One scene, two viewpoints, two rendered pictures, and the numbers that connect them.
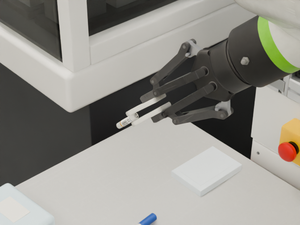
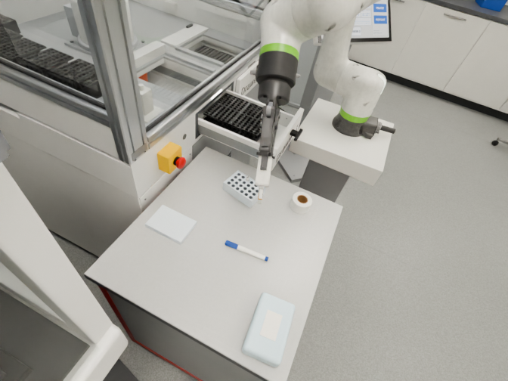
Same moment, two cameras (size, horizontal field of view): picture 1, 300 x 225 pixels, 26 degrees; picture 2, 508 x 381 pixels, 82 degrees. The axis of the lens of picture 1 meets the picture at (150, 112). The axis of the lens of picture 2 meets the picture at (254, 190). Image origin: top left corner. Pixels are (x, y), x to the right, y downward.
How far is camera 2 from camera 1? 1.21 m
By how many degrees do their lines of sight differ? 82
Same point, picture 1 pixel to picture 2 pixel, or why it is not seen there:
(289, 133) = (173, 156)
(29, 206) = (262, 313)
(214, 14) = not seen: outside the picture
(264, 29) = (295, 51)
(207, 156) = (159, 224)
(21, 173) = not seen: outside the picture
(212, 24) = not seen: outside the picture
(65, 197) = (226, 307)
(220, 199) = (195, 213)
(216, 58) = (286, 92)
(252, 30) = (292, 58)
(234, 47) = (292, 75)
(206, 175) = (180, 221)
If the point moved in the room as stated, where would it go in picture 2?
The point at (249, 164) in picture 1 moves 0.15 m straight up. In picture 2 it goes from (155, 204) to (150, 171)
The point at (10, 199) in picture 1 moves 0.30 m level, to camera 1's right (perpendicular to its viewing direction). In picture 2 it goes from (262, 331) to (221, 230)
